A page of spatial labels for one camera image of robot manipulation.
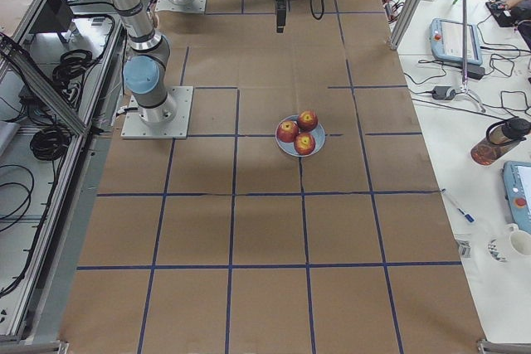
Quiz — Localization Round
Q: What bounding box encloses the red apple on plate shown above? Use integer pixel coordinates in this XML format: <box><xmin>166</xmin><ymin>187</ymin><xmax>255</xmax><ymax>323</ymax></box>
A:
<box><xmin>276</xmin><ymin>120</ymin><xmax>299</xmax><ymax>143</ymax></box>
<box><xmin>294</xmin><ymin>132</ymin><xmax>316</xmax><ymax>156</ymax></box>
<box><xmin>296</xmin><ymin>109</ymin><xmax>319</xmax><ymax>132</ymax></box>

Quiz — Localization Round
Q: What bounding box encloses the light blue plate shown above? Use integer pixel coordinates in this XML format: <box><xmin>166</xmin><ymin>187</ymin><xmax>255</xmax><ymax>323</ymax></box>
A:
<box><xmin>275</xmin><ymin>115</ymin><xmax>326</xmax><ymax>158</ymax></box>

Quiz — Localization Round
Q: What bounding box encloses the black power adapter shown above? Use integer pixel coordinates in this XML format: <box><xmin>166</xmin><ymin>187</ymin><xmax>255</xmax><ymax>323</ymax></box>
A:
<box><xmin>431</xmin><ymin>85</ymin><xmax>457</xmax><ymax>101</ymax></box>

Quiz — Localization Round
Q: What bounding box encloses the green grabber stick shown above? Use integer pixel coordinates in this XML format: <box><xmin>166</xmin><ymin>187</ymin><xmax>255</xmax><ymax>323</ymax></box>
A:
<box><xmin>453</xmin><ymin>0</ymin><xmax>486</xmax><ymax>114</ymax></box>

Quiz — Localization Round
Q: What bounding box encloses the brown water bottle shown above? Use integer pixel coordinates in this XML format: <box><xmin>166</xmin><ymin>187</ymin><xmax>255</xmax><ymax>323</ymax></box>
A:
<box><xmin>470</xmin><ymin>117</ymin><xmax>530</xmax><ymax>166</ymax></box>

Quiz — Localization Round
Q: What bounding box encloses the white blue pen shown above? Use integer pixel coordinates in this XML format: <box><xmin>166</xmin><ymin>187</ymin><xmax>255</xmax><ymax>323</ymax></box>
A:
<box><xmin>441</xmin><ymin>188</ymin><xmax>475</xmax><ymax>223</ymax></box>

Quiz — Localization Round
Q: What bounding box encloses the blue teach pendant tablet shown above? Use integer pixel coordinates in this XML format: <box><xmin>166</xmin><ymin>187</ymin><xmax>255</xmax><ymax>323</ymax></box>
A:
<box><xmin>502</xmin><ymin>161</ymin><xmax>531</xmax><ymax>233</ymax></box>

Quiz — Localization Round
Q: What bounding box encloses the white mug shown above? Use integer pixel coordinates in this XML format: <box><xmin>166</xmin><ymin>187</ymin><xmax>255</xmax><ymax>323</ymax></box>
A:
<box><xmin>487</xmin><ymin>223</ymin><xmax>530</xmax><ymax>263</ymax></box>

